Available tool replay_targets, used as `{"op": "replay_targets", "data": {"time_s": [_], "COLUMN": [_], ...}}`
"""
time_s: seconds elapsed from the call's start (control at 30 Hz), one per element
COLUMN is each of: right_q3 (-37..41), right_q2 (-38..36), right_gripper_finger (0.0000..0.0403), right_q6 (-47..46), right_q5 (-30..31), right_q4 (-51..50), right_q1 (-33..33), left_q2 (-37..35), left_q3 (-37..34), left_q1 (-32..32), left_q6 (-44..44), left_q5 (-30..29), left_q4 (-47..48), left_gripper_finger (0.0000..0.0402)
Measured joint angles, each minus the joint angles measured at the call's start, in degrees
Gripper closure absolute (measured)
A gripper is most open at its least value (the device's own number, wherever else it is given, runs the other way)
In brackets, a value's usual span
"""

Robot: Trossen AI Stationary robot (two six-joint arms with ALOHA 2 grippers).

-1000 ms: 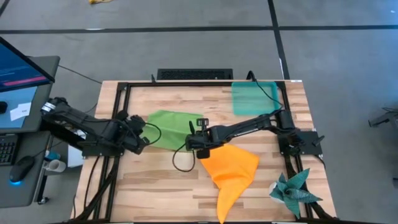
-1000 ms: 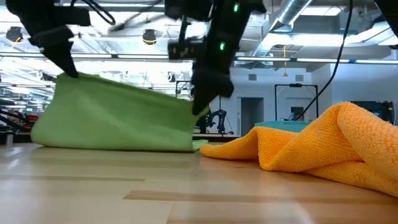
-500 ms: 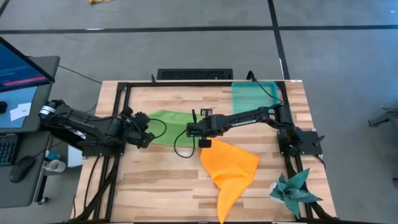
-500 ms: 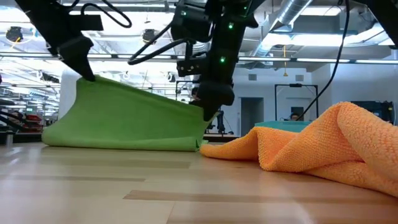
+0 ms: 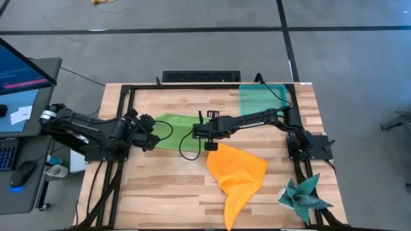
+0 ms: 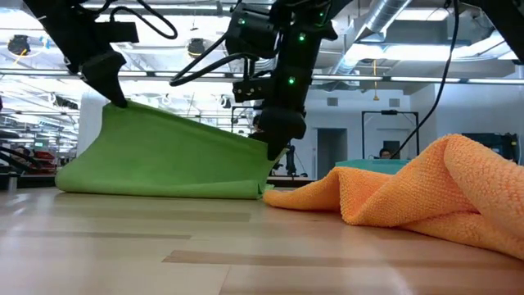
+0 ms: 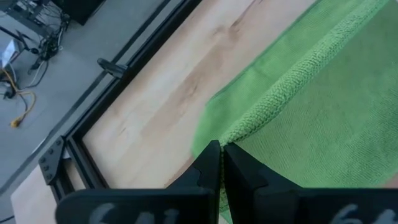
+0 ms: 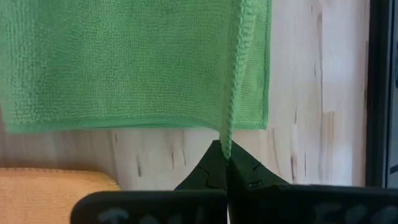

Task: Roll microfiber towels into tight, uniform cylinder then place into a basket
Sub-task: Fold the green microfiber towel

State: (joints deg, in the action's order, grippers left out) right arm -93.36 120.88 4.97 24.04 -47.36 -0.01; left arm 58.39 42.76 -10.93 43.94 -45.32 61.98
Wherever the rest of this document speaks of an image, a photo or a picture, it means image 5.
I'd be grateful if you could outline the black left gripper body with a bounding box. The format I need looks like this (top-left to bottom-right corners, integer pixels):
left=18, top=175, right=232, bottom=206
left=134, top=113, right=161, bottom=152

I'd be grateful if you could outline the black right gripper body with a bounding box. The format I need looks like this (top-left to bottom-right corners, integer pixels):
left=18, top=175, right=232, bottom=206
left=191, top=110, right=223, bottom=152

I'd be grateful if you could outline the green microfiber towel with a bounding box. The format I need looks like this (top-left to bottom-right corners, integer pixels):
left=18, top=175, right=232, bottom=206
left=150, top=113, right=213, bottom=153

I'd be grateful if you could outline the orange microfiber towel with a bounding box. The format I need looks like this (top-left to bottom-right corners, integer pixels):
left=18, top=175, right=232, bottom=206
left=206, top=142, right=269, bottom=231

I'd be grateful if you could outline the teal plastic basket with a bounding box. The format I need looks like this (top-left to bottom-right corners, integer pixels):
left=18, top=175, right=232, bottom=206
left=238, top=83, right=290, bottom=117

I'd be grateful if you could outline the white box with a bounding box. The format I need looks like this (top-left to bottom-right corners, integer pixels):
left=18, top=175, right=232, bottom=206
left=69, top=150, right=87, bottom=174

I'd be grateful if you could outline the white mug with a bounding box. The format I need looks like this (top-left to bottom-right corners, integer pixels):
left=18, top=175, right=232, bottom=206
left=48, top=164, right=69, bottom=178

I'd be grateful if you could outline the blue cup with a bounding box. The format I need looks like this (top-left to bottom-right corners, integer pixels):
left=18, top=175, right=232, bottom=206
left=47, top=155, right=64, bottom=167

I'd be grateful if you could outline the white plant pot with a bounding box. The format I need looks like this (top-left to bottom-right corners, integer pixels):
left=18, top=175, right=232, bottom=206
left=277, top=187, right=295, bottom=211

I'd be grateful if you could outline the grey computer desk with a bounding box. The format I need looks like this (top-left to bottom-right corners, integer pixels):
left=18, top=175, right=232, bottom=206
left=0, top=57, right=63, bottom=214

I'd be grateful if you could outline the teal artificial plant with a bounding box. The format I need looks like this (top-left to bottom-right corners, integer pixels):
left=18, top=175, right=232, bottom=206
left=277, top=173, right=334, bottom=227

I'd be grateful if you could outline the white paper note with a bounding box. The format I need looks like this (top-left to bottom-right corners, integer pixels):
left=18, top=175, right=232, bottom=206
left=10, top=105, right=33, bottom=126

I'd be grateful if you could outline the black computer mouse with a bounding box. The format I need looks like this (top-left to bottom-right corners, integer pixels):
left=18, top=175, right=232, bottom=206
left=9, top=160, right=37, bottom=189

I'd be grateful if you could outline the black computer keyboard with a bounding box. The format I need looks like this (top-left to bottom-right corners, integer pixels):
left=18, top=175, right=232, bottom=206
left=0, top=137, right=21, bottom=172

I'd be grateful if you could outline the computer monitor with blue screen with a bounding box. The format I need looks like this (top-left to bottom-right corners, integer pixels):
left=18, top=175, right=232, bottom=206
left=0, top=37, right=58, bottom=96

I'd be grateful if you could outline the black equipment leg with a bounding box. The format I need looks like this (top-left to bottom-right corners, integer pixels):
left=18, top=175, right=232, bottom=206
left=380, top=110, right=411, bottom=132

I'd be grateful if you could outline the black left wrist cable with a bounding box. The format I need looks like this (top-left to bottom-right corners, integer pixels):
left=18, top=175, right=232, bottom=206
left=155, top=119, right=175, bottom=142

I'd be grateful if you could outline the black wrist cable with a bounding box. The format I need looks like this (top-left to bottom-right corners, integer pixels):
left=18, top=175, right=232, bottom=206
left=155, top=119, right=175, bottom=142
left=178, top=129, right=202, bottom=162

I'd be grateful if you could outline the black aluminium table frame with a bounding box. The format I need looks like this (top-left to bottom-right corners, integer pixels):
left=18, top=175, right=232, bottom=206
left=76, top=83, right=351, bottom=230

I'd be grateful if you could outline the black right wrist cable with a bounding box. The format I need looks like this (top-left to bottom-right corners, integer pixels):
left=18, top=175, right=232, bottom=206
left=178, top=129, right=202, bottom=162

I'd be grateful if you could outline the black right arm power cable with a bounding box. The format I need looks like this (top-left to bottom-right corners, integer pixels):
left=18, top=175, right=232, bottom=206
left=255, top=73, right=295, bottom=108

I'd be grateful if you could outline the black floor cable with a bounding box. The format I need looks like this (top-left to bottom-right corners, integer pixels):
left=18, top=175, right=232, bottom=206
left=60, top=67, right=107, bottom=87

